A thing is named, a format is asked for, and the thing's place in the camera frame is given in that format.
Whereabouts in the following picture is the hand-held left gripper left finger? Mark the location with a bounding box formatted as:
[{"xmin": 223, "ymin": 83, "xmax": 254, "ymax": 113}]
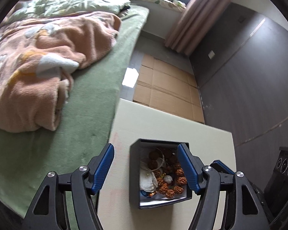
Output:
[{"xmin": 22, "ymin": 143, "xmax": 115, "ymax": 230}]

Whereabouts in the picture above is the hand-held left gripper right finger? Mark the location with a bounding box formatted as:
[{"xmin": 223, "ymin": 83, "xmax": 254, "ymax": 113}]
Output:
[{"xmin": 177, "ymin": 143, "xmax": 270, "ymax": 230}]

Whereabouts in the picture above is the pink curtain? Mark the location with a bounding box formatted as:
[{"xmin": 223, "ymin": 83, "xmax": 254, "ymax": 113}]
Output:
[{"xmin": 164, "ymin": 0, "xmax": 242, "ymax": 56}]

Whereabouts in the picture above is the white shell ornament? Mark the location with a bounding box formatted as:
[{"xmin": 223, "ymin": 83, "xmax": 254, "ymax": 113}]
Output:
[{"xmin": 140, "ymin": 168, "xmax": 159, "ymax": 192}]

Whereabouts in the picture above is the green bed sheet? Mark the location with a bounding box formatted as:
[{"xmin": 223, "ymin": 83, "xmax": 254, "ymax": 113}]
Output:
[{"xmin": 0, "ymin": 5, "xmax": 150, "ymax": 223}]

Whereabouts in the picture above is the flattened cardboard sheet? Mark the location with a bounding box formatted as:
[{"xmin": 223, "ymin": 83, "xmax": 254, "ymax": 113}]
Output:
[{"xmin": 133, "ymin": 53, "xmax": 205, "ymax": 125}]

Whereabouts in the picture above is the pink floral fleece blanket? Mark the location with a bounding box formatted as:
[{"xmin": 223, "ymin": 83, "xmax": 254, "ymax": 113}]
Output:
[{"xmin": 0, "ymin": 11, "xmax": 122, "ymax": 133}]

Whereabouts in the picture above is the light green floral pillow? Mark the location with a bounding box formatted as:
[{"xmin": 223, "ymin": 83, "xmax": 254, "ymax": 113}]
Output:
[{"xmin": 5, "ymin": 0, "xmax": 131, "ymax": 24}]

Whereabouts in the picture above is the white side table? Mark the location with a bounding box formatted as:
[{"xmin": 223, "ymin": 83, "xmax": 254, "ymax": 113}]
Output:
[{"xmin": 96, "ymin": 98, "xmax": 237, "ymax": 230}]

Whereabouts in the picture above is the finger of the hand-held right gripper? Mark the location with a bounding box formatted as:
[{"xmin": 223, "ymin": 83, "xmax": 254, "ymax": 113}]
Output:
[{"xmin": 210, "ymin": 160, "xmax": 236, "ymax": 176}]

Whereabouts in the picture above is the black jewelry box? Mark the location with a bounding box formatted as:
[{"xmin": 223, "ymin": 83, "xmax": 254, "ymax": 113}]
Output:
[{"xmin": 130, "ymin": 138, "xmax": 192, "ymax": 209}]

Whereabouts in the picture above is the brown bead bracelet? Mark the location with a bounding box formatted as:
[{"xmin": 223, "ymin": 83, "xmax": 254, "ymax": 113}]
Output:
[{"xmin": 158, "ymin": 168, "xmax": 186, "ymax": 199}]

